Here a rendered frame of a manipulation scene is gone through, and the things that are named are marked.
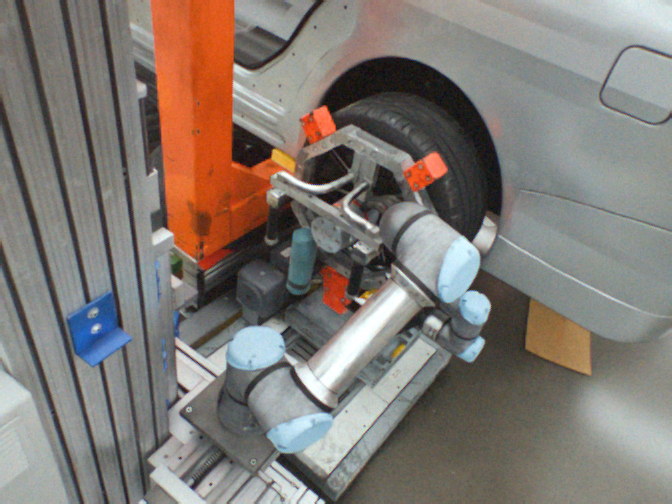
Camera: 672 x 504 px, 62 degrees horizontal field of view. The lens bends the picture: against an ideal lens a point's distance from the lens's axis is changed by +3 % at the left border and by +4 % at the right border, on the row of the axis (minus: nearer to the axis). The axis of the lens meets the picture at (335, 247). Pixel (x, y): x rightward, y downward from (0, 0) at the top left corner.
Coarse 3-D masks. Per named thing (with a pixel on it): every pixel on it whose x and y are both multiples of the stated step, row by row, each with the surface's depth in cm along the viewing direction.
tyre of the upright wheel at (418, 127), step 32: (384, 96) 180; (416, 96) 178; (384, 128) 166; (416, 128) 164; (448, 128) 170; (416, 160) 164; (448, 160) 164; (480, 160) 175; (448, 192) 162; (480, 192) 175; (448, 224) 167; (480, 224) 183
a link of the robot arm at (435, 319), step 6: (432, 312) 147; (438, 312) 147; (432, 318) 146; (438, 318) 146; (444, 318) 146; (426, 324) 146; (432, 324) 145; (438, 324) 145; (426, 330) 147; (432, 330) 146; (432, 336) 147
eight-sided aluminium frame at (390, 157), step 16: (352, 128) 168; (320, 144) 174; (336, 144) 170; (352, 144) 166; (368, 144) 163; (384, 144) 164; (304, 160) 182; (384, 160) 161; (400, 160) 158; (304, 176) 187; (400, 176) 161; (416, 192) 160; (304, 208) 197; (432, 208) 164; (304, 224) 199; (320, 256) 200; (336, 256) 201; (368, 272) 194; (384, 272) 188; (368, 288) 191
